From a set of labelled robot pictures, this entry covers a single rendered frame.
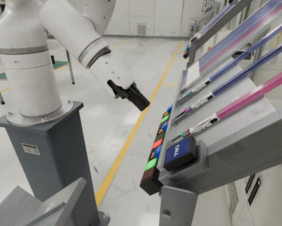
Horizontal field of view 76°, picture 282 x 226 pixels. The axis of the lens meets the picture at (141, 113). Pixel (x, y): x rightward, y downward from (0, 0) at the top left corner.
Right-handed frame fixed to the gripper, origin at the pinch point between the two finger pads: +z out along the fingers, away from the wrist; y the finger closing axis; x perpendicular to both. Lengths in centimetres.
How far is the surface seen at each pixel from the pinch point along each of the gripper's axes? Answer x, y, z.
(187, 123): 7.2, 5.3, 10.3
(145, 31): -123, -870, -122
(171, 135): 3.7, 8.7, 9.1
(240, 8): 55, -121, 12
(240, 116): 17.9, 15.4, 10.3
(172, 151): 7.9, 21.6, 5.8
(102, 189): -75, -30, 30
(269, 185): 9.6, -5.1, 47.6
